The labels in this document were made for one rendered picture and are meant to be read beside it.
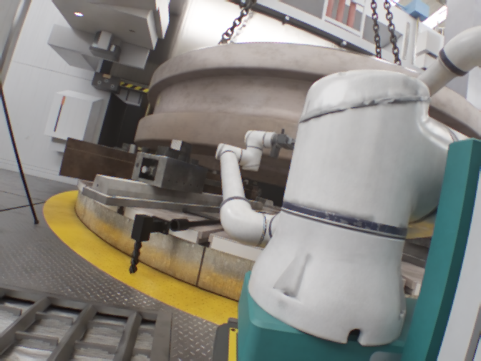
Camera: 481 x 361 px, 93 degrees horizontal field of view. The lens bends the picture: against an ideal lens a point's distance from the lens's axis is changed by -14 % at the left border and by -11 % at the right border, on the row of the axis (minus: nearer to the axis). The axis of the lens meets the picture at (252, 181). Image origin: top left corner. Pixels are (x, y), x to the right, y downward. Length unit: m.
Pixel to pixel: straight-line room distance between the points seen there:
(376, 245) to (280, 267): 0.10
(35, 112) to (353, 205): 5.33
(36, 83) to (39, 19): 1.14
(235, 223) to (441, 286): 0.67
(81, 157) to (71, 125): 1.85
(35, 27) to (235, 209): 5.44
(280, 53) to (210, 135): 0.83
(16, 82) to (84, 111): 1.48
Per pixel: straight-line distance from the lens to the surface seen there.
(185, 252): 1.51
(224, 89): 2.35
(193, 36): 5.28
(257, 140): 1.37
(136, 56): 4.13
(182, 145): 2.07
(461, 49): 1.02
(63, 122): 4.77
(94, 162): 2.91
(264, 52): 2.18
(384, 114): 0.28
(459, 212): 0.28
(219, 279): 1.44
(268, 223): 0.87
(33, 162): 5.34
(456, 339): 0.28
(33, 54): 5.76
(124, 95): 5.01
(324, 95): 0.30
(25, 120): 5.48
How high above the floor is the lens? 0.58
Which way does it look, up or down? 2 degrees up
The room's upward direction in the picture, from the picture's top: 13 degrees clockwise
